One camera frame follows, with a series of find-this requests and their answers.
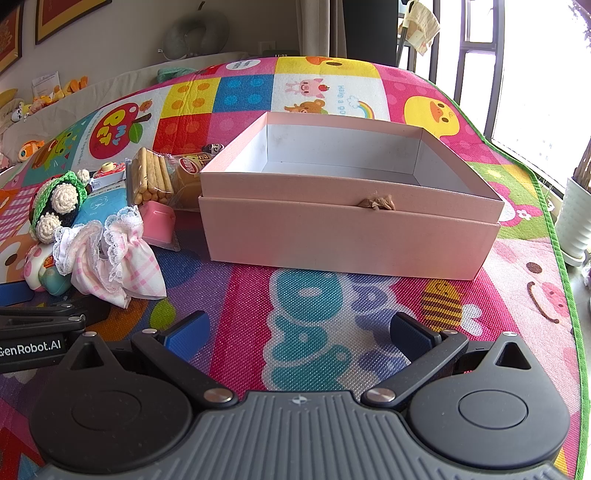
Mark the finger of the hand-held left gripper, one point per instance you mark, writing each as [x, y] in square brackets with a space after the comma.
[14, 293]
[41, 318]

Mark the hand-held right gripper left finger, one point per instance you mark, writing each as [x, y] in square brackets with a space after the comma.
[187, 334]

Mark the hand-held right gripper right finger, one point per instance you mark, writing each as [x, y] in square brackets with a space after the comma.
[411, 334]

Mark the cream round plastic toy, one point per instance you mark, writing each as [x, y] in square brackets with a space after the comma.
[34, 267]

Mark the teal plastic toy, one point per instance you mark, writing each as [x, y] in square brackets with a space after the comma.
[56, 281]

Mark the pink plaid lace cloth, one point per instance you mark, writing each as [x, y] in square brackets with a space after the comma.
[120, 263]

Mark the green crochet doll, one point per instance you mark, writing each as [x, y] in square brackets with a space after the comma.
[57, 198]

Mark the pink soap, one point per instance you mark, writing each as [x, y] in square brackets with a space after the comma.
[157, 224]

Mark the light blue packet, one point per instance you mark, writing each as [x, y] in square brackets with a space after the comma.
[99, 205]

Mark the pink cardboard box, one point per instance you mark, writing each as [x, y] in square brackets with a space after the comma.
[323, 240]

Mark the small white packaged toy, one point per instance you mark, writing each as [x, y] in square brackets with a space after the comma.
[108, 174]

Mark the biscuit stick packet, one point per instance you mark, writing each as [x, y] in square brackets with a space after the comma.
[147, 177]

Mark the colourful cartoon play mat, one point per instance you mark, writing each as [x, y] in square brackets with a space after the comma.
[323, 300]

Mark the white plant pot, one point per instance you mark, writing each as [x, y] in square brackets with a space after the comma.
[575, 221]

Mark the pile of plush toys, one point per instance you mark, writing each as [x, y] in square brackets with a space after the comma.
[51, 94]

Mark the white paper card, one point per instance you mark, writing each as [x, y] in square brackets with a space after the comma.
[45, 82]

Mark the teal cloth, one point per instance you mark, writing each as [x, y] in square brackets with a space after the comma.
[175, 74]

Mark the black window railing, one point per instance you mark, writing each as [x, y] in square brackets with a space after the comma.
[464, 60]

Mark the grey neck pillow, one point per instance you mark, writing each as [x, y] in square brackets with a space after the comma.
[180, 41]

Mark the black digital clock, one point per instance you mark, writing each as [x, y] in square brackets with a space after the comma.
[284, 54]

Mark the cream hanging towel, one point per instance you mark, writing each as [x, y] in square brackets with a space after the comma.
[422, 25]

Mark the beige curtain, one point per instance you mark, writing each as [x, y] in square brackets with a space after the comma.
[318, 27]

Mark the framed red wall picture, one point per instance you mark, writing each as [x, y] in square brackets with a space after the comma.
[9, 41]
[69, 14]

